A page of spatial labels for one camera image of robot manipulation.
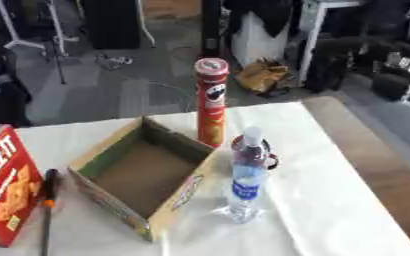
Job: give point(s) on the open tan cardboard box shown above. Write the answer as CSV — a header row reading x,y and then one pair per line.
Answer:
x,y
144,173

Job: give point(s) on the red cracker box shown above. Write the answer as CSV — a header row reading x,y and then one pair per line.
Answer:
x,y
7,190

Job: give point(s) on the red chips can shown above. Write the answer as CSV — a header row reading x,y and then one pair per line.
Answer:
x,y
211,110

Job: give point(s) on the clear plastic water bottle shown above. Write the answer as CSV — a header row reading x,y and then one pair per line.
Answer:
x,y
247,173

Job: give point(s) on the red and black mug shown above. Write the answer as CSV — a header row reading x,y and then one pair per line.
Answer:
x,y
268,156

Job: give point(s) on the brown bag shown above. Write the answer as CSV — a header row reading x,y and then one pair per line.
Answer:
x,y
264,77

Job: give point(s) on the black cabinet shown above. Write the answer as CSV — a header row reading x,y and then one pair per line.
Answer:
x,y
112,23

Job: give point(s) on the black office chair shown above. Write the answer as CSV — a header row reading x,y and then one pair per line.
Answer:
x,y
345,60

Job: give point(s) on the black and orange screwdriver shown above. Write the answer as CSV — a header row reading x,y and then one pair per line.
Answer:
x,y
48,203

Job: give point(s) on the white tripod stand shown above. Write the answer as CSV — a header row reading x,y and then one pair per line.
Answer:
x,y
30,30

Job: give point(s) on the white table frame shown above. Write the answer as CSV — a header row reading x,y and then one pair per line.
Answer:
x,y
313,36

